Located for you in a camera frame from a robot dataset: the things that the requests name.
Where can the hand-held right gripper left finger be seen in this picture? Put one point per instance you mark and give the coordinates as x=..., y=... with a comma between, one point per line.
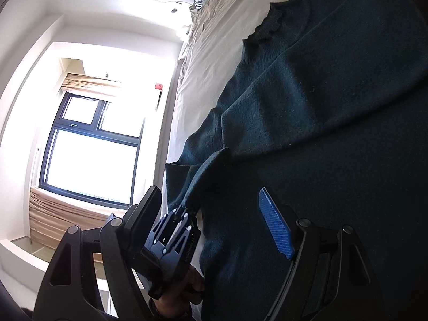
x=140, y=222

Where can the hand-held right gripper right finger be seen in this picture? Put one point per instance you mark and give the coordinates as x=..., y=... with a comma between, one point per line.
x=276, y=224

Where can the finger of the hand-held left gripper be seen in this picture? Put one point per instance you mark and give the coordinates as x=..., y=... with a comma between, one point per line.
x=187, y=229
x=164, y=230

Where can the bed with beige sheet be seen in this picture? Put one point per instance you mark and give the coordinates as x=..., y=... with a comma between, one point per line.
x=214, y=57

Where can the person's left hand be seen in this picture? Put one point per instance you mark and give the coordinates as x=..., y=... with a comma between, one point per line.
x=177, y=307

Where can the beige pleated curtain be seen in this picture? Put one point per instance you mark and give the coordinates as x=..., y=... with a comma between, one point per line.
x=97, y=85
x=67, y=217

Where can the dark teal knit sweater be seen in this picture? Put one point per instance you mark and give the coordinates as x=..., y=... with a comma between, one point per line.
x=317, y=123

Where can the black framed window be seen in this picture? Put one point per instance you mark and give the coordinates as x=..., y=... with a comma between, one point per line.
x=93, y=150

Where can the red wall box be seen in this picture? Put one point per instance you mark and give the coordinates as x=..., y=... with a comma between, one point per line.
x=159, y=86

